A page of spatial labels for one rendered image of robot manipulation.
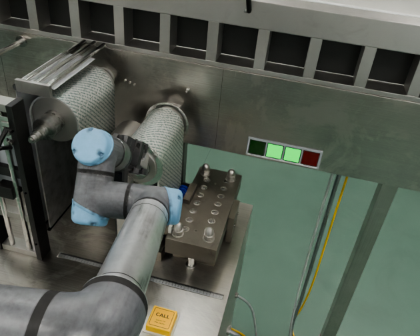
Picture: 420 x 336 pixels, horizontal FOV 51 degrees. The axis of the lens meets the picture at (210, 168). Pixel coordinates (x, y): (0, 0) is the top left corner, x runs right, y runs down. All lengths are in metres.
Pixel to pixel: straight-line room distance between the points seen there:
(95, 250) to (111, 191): 0.63
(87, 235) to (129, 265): 0.91
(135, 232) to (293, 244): 2.23
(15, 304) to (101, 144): 0.40
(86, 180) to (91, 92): 0.50
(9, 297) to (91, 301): 0.09
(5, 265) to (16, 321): 0.96
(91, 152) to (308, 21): 0.74
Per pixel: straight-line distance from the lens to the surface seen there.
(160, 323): 1.27
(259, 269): 2.69
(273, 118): 1.44
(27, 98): 1.37
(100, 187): 0.89
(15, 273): 1.48
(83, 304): 0.55
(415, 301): 2.87
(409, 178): 1.55
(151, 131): 1.28
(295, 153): 1.48
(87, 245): 1.51
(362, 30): 1.33
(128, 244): 0.69
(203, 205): 1.46
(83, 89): 1.33
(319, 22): 1.32
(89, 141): 0.88
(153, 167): 1.22
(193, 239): 1.34
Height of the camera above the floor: 1.97
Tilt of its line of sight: 35 degrees down
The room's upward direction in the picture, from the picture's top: 6 degrees clockwise
